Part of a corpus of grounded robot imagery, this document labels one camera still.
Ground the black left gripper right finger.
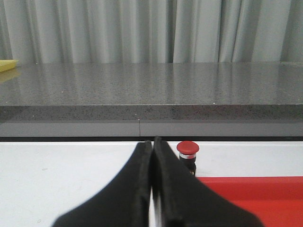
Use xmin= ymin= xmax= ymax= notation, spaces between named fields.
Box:
xmin=151 ymin=137 xmax=263 ymax=227

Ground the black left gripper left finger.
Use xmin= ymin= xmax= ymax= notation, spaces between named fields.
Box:
xmin=53 ymin=141 xmax=152 ymax=227

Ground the red mushroom push button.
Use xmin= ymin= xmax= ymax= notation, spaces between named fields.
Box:
xmin=177 ymin=141 xmax=199 ymax=176

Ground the red plastic tray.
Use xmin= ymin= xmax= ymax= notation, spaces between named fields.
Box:
xmin=199 ymin=176 xmax=303 ymax=227

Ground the grey stone counter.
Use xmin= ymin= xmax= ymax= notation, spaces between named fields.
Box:
xmin=0 ymin=62 xmax=303 ymax=137

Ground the yellow tray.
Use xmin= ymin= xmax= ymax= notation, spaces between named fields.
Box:
xmin=0 ymin=60 xmax=18 ymax=72

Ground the grey curtain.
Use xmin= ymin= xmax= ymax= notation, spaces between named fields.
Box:
xmin=0 ymin=0 xmax=303 ymax=64

